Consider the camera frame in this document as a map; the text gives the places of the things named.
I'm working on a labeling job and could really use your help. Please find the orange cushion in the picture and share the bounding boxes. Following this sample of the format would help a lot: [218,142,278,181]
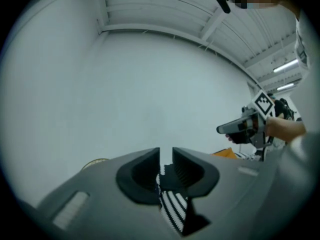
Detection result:
[211,146,245,160]

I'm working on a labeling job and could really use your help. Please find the gold wire chair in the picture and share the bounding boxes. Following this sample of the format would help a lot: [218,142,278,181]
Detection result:
[81,157,110,172]

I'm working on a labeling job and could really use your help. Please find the person's light shirt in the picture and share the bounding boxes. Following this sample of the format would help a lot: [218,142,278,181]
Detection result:
[294,10,313,71]

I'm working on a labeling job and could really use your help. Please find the person's right forearm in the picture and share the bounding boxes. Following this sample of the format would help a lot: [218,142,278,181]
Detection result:
[265,116,308,144]

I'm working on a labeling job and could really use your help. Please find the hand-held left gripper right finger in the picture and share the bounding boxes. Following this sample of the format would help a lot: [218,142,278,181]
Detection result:
[171,146,267,240]

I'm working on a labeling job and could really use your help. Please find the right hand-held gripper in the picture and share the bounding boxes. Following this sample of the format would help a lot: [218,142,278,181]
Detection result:
[216,89,276,150]

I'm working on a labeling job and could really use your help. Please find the black white patterned blanket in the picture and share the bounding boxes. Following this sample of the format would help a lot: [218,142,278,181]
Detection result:
[154,151,263,237]

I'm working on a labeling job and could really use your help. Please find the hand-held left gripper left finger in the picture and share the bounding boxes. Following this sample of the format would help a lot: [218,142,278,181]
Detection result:
[36,146,181,240]

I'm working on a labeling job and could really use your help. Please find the white tube ceiling light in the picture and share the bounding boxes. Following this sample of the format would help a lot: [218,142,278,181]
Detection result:
[276,82,295,92]
[272,58,300,74]

